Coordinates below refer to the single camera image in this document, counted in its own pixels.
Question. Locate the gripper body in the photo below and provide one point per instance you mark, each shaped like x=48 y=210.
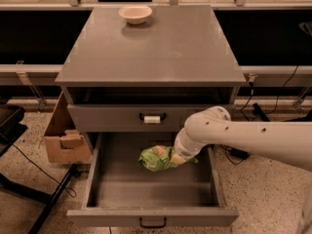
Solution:
x=180 y=152

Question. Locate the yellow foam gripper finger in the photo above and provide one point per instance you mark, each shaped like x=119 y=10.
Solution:
x=176 y=159

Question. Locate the green rice chip bag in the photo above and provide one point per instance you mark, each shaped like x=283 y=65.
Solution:
x=157 y=158

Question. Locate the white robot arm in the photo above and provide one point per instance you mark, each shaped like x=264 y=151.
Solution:
x=287 y=142

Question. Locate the closed grey upper drawer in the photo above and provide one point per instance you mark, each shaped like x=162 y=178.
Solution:
x=113 y=118

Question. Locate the open grey bottom drawer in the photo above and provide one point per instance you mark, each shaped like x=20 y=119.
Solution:
x=119 y=191

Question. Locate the grey drawer cabinet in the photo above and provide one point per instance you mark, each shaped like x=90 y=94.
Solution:
x=178 y=56

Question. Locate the black metal stand leg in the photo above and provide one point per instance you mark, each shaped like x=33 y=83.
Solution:
x=258 y=112

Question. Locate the brown cardboard box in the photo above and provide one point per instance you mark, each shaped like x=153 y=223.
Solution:
x=64 y=144

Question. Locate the cream ceramic bowl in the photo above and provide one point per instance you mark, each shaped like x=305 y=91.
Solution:
x=135 y=15

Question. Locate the black handle with white tape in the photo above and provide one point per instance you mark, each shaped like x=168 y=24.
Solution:
x=152 y=119

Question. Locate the black power adapter with cable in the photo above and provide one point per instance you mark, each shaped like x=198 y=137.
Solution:
x=236 y=156

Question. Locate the black drawer handle bottom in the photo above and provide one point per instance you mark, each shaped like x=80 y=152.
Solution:
x=152 y=222

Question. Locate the black equipment frame left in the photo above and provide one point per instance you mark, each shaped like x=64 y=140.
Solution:
x=20 y=164

